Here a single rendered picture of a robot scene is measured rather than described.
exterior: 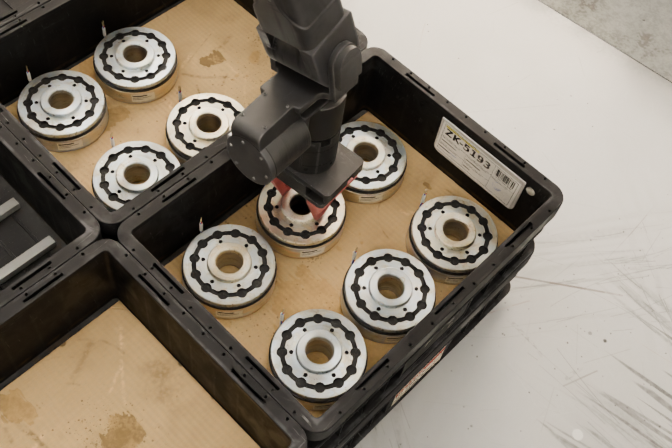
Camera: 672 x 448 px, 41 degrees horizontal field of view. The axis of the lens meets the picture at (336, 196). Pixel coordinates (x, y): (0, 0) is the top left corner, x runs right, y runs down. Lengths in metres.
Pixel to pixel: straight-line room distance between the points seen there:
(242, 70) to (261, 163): 0.38
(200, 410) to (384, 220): 0.31
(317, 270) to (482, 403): 0.27
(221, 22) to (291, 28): 0.48
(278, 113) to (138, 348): 0.31
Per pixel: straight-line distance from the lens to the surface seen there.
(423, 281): 1.00
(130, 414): 0.96
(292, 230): 1.01
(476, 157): 1.06
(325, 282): 1.02
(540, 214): 1.00
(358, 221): 1.07
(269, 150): 0.82
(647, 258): 1.31
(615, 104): 1.46
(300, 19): 0.76
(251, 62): 1.20
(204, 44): 1.22
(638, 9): 2.72
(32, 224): 1.08
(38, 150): 1.01
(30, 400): 0.98
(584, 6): 2.66
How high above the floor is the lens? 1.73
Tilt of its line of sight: 56 degrees down
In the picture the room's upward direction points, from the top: 11 degrees clockwise
